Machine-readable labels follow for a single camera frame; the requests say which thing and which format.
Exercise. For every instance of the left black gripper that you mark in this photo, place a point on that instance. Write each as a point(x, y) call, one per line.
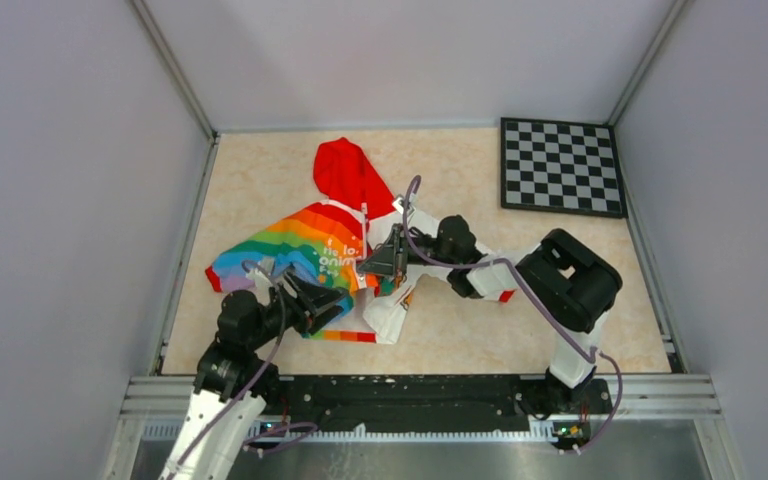
point(314, 305)

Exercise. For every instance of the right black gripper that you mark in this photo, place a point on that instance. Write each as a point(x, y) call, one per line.
point(388, 259)

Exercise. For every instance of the rainbow white red hooded jacket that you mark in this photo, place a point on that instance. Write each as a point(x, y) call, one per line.
point(325, 241)

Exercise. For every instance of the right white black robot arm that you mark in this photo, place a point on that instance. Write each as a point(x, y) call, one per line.
point(569, 284)

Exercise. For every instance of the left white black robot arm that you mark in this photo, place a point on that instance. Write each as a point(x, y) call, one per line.
point(233, 386)

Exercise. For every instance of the black white checkerboard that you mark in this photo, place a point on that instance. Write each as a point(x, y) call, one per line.
point(561, 167)

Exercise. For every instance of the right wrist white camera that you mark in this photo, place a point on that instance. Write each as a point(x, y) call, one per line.
point(403, 207)

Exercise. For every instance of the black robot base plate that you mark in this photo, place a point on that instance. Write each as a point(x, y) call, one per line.
point(433, 403)

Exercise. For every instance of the aluminium frame rail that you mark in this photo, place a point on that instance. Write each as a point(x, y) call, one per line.
point(635, 397)

